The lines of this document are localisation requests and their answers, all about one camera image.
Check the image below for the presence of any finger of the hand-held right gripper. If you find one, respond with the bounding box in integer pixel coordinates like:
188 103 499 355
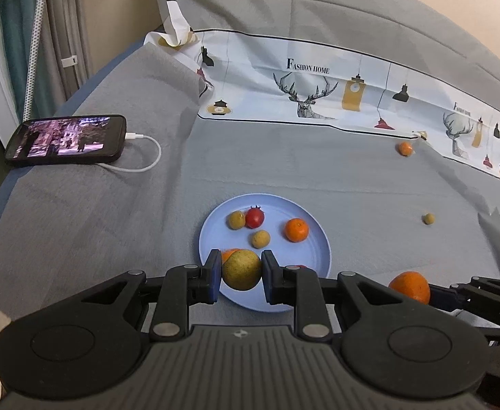
450 277 500 309
429 284 500 337

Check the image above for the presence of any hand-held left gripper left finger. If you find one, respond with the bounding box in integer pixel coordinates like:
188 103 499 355
11 250 224 339

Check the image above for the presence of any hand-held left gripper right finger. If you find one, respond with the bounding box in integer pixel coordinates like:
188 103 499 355
261 250 479 339

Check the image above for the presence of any light blue round plate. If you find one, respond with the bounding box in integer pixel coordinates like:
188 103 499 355
199 193 332 312

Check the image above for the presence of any grey blanket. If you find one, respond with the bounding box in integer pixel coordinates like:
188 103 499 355
0 45 500 321

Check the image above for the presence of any white deer printed cloth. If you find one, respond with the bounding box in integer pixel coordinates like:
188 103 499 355
144 0 500 184

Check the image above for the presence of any black smartphone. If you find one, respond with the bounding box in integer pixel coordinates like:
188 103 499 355
4 114 128 168

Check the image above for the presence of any grey quilt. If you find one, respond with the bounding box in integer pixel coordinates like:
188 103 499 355
165 0 500 124

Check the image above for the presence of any white patterned pole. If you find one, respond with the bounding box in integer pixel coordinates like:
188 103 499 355
23 0 50 121

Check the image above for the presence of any grey curtain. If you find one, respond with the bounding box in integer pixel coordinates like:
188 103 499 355
42 0 94 97

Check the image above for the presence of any teal curtain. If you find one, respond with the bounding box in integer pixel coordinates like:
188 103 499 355
0 0 45 109

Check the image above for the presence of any white charging cable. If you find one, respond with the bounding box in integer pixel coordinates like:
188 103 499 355
105 133 162 174

